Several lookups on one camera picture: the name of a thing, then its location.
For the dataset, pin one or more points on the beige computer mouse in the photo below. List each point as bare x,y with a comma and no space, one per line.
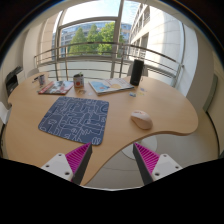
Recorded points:
141,120

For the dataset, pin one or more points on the pale sticker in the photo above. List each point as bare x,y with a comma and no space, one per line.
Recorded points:
82,91

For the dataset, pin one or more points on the yellow sticker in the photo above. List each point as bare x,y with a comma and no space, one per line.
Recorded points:
141,93

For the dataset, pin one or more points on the black cylindrical speaker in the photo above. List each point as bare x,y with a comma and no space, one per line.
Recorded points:
136,72

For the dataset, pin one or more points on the small potted plant in can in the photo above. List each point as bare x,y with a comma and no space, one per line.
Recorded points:
78,81

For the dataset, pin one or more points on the light blue cover magazine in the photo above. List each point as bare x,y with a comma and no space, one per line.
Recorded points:
110,86

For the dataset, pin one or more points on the black printer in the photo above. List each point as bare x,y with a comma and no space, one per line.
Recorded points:
12,81

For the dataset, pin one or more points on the metal balcony railing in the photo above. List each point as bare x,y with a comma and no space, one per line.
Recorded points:
100,44

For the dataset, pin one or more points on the blue round sticker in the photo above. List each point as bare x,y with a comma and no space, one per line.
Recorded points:
132,94

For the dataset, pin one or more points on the red cover magazine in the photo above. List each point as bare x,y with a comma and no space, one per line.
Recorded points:
56,87

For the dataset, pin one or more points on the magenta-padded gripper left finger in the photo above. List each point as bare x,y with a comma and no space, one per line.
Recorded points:
63,165

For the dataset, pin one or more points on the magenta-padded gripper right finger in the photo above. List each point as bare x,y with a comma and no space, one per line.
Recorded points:
160,165

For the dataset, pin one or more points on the blue patterned mouse pad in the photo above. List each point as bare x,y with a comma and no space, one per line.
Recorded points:
73,120

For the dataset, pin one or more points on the small cup with pens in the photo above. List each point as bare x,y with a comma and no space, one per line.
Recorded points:
41,80

